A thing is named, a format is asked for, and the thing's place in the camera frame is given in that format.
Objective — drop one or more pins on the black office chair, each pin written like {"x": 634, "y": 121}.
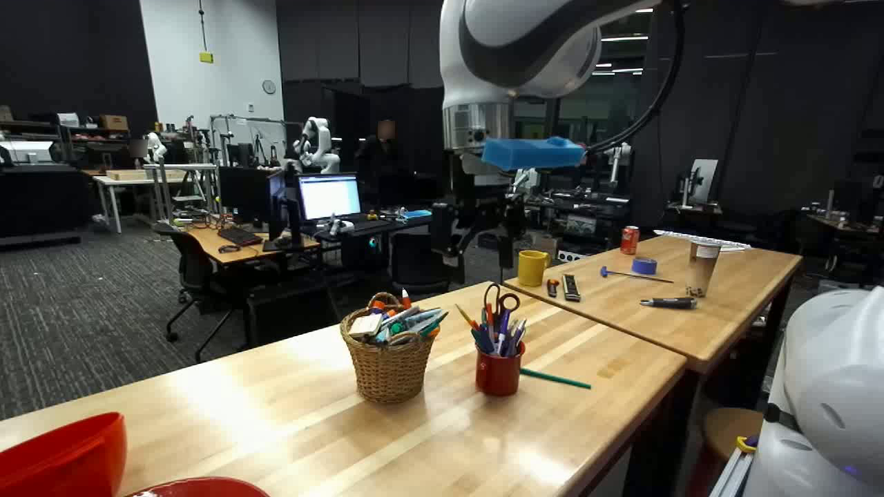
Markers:
{"x": 193, "y": 276}
{"x": 418, "y": 266}

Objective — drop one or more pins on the blue tipped thin stick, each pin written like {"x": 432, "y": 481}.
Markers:
{"x": 632, "y": 275}

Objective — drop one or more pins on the black grey marker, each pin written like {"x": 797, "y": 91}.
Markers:
{"x": 668, "y": 302}

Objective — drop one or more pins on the wooden desk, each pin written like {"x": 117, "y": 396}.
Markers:
{"x": 228, "y": 257}

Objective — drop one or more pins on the orange cup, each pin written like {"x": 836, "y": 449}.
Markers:
{"x": 498, "y": 374}

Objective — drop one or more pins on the lit monitor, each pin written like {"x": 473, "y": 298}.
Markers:
{"x": 330, "y": 197}

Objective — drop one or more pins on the bundle of pens and scissors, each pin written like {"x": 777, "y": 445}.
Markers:
{"x": 498, "y": 331}

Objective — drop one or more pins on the white keyboard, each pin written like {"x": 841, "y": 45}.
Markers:
{"x": 701, "y": 239}

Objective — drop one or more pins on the green pen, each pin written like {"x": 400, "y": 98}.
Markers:
{"x": 556, "y": 379}

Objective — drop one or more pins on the wicker basket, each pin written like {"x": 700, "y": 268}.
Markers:
{"x": 388, "y": 369}

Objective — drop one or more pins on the red plate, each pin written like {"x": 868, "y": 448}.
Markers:
{"x": 200, "y": 487}

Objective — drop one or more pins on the red soda can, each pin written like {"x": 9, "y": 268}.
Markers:
{"x": 629, "y": 241}

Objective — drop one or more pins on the heap of pens and markers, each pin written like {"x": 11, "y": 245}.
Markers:
{"x": 400, "y": 323}

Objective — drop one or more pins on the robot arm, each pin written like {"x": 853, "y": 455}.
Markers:
{"x": 511, "y": 41}

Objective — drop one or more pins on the black computer mouse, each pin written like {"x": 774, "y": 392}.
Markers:
{"x": 228, "y": 248}

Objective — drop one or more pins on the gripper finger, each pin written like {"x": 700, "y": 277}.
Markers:
{"x": 510, "y": 235}
{"x": 443, "y": 228}

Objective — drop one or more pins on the black remote control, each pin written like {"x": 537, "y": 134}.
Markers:
{"x": 571, "y": 288}

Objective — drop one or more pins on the yellow mug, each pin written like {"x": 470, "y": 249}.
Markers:
{"x": 530, "y": 269}

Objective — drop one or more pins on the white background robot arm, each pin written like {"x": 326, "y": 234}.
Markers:
{"x": 319, "y": 145}

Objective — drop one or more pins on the black keyboard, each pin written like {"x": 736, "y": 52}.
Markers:
{"x": 239, "y": 236}

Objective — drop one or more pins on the cardboard box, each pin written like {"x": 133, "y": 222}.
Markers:
{"x": 114, "y": 122}

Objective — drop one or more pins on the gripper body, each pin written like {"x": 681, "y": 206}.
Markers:
{"x": 469, "y": 193}

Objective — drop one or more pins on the red plastic bowl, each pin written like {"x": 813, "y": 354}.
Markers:
{"x": 62, "y": 455}

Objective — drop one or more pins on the white table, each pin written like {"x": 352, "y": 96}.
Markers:
{"x": 131, "y": 181}

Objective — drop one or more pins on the person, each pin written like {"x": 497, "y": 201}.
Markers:
{"x": 383, "y": 166}

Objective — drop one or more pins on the dark monitor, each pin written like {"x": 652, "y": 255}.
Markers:
{"x": 245, "y": 193}

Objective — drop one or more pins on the yellow hanging sign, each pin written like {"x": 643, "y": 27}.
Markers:
{"x": 206, "y": 57}

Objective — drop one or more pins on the wall clock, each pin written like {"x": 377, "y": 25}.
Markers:
{"x": 268, "y": 87}

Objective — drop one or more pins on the blue tape roll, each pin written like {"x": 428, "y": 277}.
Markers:
{"x": 644, "y": 266}

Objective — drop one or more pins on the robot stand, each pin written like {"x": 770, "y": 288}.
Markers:
{"x": 733, "y": 476}

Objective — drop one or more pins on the small orange black tool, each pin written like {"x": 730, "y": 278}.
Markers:
{"x": 552, "y": 288}

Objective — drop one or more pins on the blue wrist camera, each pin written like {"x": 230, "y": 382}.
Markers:
{"x": 532, "y": 153}

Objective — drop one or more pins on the monitor on stand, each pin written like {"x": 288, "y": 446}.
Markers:
{"x": 701, "y": 181}

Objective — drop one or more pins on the wooden stool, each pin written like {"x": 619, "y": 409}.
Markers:
{"x": 728, "y": 428}

